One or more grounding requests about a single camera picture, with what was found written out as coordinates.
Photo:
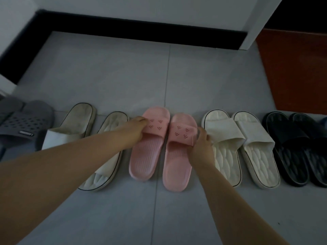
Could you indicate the person's left hand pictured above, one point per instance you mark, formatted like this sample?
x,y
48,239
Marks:
x,y
132,132

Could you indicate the person's right hand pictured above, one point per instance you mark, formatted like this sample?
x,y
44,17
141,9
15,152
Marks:
x,y
203,150

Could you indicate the person's left fingers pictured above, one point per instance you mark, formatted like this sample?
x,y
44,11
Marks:
x,y
141,120

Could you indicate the person's right fingers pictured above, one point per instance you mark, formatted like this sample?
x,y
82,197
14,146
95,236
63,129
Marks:
x,y
203,135

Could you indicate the pink slipper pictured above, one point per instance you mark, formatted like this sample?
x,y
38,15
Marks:
x,y
177,165
145,158

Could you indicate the person's left forearm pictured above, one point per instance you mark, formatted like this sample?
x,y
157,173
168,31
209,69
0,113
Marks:
x,y
51,176

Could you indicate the person's right forearm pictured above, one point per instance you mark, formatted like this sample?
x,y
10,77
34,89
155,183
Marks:
x,y
230,201

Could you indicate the clean white quilted slipper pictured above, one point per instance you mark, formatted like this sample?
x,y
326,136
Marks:
x,y
258,153
224,153

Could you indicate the worn white slipper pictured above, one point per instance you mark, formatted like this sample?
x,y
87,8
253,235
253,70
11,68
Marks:
x,y
74,122
109,125

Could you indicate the black slipper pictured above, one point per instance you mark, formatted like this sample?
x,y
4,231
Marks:
x,y
286,140
315,140

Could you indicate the red floor mat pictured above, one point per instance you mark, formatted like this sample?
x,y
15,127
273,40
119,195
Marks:
x,y
293,71

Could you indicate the grey perforated slipper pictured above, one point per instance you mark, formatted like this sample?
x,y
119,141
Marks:
x,y
9,105
25,122

